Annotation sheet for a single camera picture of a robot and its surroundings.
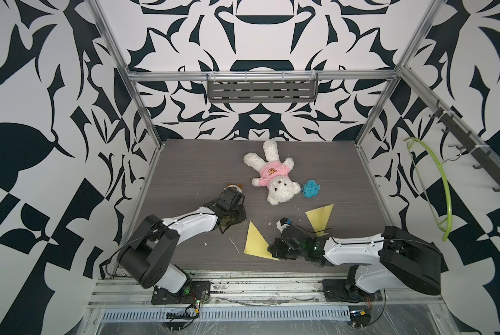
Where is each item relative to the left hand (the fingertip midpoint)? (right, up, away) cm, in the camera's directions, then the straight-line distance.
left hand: (244, 211), depth 91 cm
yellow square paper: (+33, -3, 0) cm, 33 cm away
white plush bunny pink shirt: (+13, +16, +5) cm, 21 cm away
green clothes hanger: (+63, 0, -23) cm, 67 cm away
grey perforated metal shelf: (+26, +56, +8) cm, 62 cm away
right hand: (+9, -13, -8) cm, 17 cm away
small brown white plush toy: (-2, +10, +8) cm, 13 cm away
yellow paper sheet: (+5, -12, -6) cm, 14 cm away
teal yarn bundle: (+31, +9, +8) cm, 33 cm away
